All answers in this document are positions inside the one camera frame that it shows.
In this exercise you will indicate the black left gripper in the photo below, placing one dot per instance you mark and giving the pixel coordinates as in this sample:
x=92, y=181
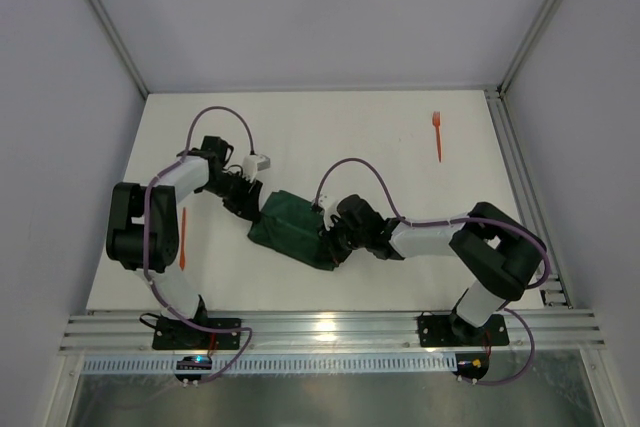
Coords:
x=245, y=198

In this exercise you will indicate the aluminium frame rail right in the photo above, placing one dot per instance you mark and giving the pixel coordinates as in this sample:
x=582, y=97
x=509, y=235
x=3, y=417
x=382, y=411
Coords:
x=554, y=292

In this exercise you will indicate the green cloth napkin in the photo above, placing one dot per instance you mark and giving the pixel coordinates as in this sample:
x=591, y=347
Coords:
x=290, y=226

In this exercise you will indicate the black controller board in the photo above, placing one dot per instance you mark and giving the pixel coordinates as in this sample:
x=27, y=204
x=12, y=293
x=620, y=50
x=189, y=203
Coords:
x=470, y=368
x=193, y=368

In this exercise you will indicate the orange plastic fork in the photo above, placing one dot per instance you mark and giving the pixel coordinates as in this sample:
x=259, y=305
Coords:
x=436, y=122

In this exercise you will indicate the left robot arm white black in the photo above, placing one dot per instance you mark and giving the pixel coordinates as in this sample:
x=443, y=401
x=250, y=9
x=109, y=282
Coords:
x=144, y=226

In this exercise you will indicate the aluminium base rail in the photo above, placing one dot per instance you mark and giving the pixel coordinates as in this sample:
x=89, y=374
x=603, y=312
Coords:
x=288, y=332

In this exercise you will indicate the aluminium frame post left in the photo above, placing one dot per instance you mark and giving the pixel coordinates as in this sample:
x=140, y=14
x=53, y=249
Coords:
x=117, y=44

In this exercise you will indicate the orange plastic knife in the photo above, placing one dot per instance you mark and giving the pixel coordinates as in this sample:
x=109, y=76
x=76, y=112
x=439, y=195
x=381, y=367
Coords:
x=182, y=252

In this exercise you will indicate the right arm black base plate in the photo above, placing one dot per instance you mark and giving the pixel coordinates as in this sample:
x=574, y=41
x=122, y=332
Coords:
x=435, y=331

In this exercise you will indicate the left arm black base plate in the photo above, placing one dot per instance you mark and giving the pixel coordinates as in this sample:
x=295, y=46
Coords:
x=221, y=334

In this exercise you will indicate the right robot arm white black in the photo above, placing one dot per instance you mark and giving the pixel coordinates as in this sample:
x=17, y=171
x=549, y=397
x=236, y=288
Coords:
x=502, y=255

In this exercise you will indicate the slotted grey cable duct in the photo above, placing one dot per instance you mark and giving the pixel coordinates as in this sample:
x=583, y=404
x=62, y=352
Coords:
x=248, y=364

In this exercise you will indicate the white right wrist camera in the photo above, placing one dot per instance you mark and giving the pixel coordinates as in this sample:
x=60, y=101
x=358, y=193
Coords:
x=327, y=206

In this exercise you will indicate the left black controller board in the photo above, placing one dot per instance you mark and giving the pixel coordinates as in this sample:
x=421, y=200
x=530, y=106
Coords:
x=193, y=368

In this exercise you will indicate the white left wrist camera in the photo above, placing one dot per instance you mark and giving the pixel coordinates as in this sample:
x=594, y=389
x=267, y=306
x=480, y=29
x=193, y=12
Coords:
x=253, y=164

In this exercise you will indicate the right black controller board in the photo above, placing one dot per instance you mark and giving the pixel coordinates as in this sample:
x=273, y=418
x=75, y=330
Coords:
x=470, y=368

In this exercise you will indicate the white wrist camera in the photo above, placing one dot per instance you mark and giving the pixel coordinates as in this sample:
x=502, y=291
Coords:
x=327, y=206
x=253, y=164

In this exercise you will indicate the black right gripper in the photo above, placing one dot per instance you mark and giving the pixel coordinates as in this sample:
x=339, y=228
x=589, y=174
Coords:
x=331, y=240

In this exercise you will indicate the aluminium frame post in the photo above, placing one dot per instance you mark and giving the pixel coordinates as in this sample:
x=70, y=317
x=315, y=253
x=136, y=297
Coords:
x=117, y=44
x=542, y=18

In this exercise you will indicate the aluminium frame post right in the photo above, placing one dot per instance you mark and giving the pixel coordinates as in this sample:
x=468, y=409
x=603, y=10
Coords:
x=542, y=18

